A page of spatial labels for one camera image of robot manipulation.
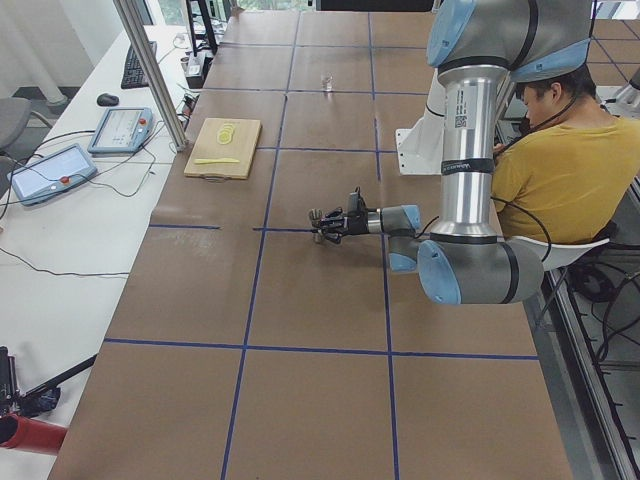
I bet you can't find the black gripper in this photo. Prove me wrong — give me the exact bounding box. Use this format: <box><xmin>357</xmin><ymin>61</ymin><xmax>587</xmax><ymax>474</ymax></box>
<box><xmin>312</xmin><ymin>208</ymin><xmax>369</xmax><ymax>244</ymax></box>

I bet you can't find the clear glass measuring cup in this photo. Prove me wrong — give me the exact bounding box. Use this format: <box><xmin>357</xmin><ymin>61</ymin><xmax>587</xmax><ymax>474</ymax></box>
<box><xmin>321</xmin><ymin>72</ymin><xmax>333</xmax><ymax>93</ymax></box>

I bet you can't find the steel double jigger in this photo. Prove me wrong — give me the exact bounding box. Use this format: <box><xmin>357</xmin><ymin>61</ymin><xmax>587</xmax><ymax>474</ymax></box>
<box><xmin>308</xmin><ymin>209</ymin><xmax>325</xmax><ymax>244</ymax></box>

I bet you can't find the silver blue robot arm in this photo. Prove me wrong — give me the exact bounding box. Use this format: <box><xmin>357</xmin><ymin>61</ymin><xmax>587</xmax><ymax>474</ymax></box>
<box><xmin>310</xmin><ymin>1</ymin><xmax>592</xmax><ymax>305</ymax></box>

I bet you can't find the bamboo cutting board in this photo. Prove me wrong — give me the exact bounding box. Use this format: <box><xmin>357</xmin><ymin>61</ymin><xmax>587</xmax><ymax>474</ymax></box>
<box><xmin>184</xmin><ymin>118</ymin><xmax>262</xmax><ymax>180</ymax></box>

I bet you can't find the yellow plastic knife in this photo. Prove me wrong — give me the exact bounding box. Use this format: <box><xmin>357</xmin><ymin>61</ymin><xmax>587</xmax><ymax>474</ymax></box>
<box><xmin>193</xmin><ymin>157</ymin><xmax>240</xmax><ymax>165</ymax></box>

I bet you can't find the white chair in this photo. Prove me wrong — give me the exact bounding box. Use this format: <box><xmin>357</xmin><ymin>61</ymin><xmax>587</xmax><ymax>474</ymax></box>
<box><xmin>509</xmin><ymin>236</ymin><xmax>610</xmax><ymax>271</ymax></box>

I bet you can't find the person in yellow shirt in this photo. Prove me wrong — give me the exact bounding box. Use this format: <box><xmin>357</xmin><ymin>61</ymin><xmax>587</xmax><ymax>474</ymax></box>
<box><xmin>492</xmin><ymin>66</ymin><xmax>639</xmax><ymax>244</ymax></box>

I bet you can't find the far blue teach pendant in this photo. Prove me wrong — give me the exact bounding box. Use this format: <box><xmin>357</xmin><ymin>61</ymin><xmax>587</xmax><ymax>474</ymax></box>
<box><xmin>87</xmin><ymin>107</ymin><xmax>153</xmax><ymax>156</ymax></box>

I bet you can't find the blue teach pendant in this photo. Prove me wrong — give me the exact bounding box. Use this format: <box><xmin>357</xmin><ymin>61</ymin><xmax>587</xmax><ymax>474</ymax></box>
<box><xmin>87</xmin><ymin>107</ymin><xmax>153</xmax><ymax>156</ymax></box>
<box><xmin>7</xmin><ymin>144</ymin><xmax>98</xmax><ymax>206</ymax></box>

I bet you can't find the black keyboard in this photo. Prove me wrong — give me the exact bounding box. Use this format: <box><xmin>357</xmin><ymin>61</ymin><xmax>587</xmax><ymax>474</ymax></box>
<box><xmin>120</xmin><ymin>45</ymin><xmax>149</xmax><ymax>90</ymax></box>

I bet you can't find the dark computer mouse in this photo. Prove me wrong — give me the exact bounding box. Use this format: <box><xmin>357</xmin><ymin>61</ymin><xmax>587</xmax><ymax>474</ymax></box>
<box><xmin>96</xmin><ymin>93</ymin><xmax>120</xmax><ymax>107</ymax></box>

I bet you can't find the near blue teach pendant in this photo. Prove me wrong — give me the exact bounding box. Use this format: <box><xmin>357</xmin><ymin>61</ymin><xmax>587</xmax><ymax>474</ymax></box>
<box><xmin>7</xmin><ymin>144</ymin><xmax>98</xmax><ymax>206</ymax></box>

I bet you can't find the grey office chair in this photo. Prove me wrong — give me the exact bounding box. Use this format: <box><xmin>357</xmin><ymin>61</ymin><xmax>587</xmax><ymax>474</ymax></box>
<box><xmin>0</xmin><ymin>97</ymin><xmax>32</xmax><ymax>155</ymax></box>

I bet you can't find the black tripod clamp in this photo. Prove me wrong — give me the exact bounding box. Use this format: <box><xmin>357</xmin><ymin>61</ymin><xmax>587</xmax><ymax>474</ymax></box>
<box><xmin>0</xmin><ymin>345</ymin><xmax>99</xmax><ymax>416</ymax></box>

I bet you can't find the red cylinder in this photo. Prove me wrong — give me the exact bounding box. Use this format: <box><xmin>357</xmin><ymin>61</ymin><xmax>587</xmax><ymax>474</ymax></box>
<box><xmin>1</xmin><ymin>414</ymin><xmax>67</xmax><ymax>455</ymax></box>

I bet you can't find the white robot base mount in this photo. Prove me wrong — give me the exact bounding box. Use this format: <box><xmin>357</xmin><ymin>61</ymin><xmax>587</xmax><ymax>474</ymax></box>
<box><xmin>396</xmin><ymin>70</ymin><xmax>445</xmax><ymax>175</ymax></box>

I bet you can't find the aluminium frame post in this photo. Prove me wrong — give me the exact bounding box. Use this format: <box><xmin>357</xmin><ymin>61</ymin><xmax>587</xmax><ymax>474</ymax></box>
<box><xmin>113</xmin><ymin>0</ymin><xmax>187</xmax><ymax>152</ymax></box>

